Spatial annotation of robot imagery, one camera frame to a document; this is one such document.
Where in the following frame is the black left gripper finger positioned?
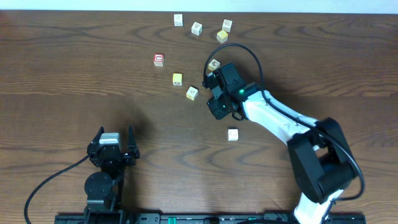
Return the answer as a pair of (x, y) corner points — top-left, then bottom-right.
(127, 125), (137, 149)
(92, 126), (104, 144)

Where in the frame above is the yellow letter G block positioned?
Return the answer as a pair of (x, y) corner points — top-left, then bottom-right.
(208, 59), (221, 72)

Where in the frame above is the yellow letter K block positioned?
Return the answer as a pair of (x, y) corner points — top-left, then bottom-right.
(186, 86), (198, 101)

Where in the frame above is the plain white wooden block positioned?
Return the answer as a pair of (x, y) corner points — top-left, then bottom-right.
(228, 129), (239, 141)

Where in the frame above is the yellow block with ball picture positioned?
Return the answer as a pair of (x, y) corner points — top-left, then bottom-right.
(172, 73), (182, 86)

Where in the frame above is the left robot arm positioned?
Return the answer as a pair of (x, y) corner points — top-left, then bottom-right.
(84, 126), (140, 223)

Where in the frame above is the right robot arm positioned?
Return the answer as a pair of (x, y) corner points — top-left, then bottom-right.
(202, 63), (363, 223)

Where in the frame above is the yellow top wooden block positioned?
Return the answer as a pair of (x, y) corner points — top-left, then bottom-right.
(216, 30), (228, 44)

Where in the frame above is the wooden block with lattice top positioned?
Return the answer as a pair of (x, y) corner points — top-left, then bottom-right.
(222, 19), (233, 33)

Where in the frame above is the wooden block with number three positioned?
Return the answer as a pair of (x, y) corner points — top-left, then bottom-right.
(191, 22), (203, 35)

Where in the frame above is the red top wooden block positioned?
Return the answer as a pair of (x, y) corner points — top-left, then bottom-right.
(153, 54), (165, 67)

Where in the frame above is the wooden block with animal drawing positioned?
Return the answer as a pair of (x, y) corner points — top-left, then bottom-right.
(174, 14), (183, 27)

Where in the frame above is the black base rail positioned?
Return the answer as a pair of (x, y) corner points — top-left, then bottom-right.
(54, 212), (368, 224)

